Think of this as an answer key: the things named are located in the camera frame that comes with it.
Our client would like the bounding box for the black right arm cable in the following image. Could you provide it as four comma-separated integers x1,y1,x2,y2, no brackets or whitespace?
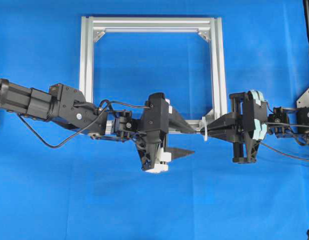
259,121,309,163

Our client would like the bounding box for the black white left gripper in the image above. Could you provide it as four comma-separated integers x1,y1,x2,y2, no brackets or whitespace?
135,92,196,174

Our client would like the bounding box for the aluminium extrusion frame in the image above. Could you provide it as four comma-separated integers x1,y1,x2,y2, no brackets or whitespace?
79,16,228,130

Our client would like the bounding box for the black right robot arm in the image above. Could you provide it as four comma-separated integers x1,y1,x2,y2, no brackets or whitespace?
199,90,309,164

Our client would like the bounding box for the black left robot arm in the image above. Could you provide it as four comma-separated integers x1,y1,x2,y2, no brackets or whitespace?
0,78,195,174

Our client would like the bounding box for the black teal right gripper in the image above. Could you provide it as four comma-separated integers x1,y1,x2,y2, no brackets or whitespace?
207,90,268,164

